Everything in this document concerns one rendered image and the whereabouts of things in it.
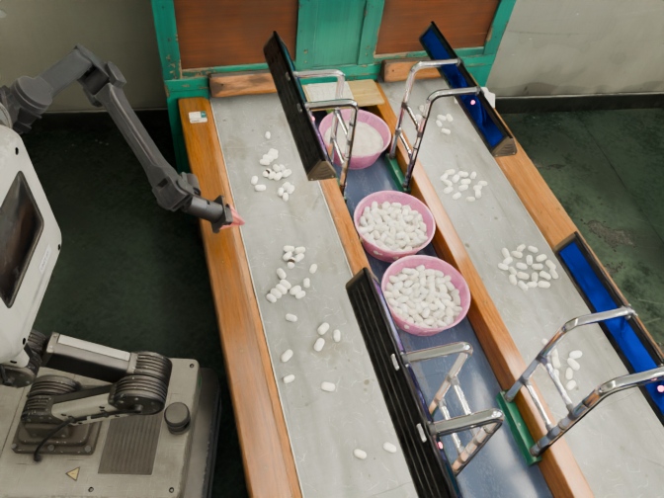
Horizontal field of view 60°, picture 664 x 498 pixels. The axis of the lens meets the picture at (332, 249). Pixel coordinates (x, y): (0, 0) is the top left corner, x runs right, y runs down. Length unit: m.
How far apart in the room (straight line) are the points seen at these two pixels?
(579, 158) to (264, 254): 2.36
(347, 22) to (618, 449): 1.64
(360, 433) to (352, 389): 0.12
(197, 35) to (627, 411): 1.79
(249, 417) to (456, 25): 1.69
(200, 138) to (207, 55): 0.31
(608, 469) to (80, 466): 1.40
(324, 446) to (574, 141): 2.75
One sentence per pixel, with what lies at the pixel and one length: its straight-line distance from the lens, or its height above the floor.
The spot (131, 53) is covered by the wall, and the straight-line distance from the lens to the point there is 3.12.
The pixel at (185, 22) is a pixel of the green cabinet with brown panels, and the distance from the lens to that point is 2.14.
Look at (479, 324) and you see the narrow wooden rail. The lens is 1.77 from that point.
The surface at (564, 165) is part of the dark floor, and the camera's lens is 3.59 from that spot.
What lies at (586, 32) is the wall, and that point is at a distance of 3.69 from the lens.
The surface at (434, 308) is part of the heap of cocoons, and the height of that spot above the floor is 0.74.
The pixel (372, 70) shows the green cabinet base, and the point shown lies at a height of 0.81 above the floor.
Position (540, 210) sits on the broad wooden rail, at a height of 0.76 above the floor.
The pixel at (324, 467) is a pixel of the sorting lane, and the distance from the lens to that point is 1.48.
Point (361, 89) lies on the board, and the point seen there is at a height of 0.78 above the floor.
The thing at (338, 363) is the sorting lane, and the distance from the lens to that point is 1.59.
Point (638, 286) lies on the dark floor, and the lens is 3.17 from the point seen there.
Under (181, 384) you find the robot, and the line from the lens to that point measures 1.86.
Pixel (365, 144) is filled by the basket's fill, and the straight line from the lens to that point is 2.16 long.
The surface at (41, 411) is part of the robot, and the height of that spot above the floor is 0.65.
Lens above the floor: 2.15
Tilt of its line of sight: 51 degrees down
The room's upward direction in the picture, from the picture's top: 9 degrees clockwise
